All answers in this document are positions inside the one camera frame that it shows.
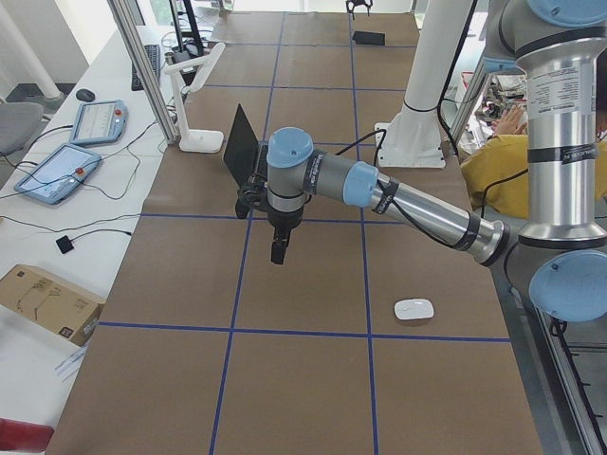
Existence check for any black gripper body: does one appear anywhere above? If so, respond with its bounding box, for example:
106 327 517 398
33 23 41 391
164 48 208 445
345 0 373 16
267 208 303 242

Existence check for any silver laptop black keyboard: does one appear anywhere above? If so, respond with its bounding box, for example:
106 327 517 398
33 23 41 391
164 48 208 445
223 104 268 187

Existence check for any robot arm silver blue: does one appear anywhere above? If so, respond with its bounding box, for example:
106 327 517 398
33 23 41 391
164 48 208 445
267 1 606 322

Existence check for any white desk lamp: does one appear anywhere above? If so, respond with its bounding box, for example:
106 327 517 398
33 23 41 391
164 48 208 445
162 42 227 154

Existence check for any white computer mouse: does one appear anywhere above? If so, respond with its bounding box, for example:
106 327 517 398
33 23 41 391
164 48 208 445
394 298 434 321

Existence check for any black desk mouse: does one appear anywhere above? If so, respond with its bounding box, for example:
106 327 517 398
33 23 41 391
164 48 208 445
75 88 96 102

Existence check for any blue teach pendant far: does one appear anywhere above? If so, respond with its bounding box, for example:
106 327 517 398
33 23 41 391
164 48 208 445
69 100 128 146

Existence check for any blue teach pendant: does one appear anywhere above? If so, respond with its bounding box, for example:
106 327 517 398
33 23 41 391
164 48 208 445
13 143 101 205
69 100 128 146

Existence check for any person in yellow shirt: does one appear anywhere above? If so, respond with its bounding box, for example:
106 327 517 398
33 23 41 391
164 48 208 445
459 104 607 220

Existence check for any black keyboard on desk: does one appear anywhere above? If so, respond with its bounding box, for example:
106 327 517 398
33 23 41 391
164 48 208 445
130 44 162 92

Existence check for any small black square device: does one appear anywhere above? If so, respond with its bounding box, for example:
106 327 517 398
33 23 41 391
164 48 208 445
55 235 75 254

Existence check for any blue teach pendant near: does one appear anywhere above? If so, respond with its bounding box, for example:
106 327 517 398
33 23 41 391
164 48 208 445
13 143 101 205

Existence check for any cardboard box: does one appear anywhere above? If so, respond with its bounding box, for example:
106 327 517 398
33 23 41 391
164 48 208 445
1 264 105 347

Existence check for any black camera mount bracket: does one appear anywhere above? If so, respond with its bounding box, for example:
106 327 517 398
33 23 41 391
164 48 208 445
235 173 268 219

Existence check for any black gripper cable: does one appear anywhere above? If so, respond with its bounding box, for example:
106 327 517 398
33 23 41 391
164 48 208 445
331 129 456 247

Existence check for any aluminium frame post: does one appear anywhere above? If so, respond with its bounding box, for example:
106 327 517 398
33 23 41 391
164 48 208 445
107 0 178 145

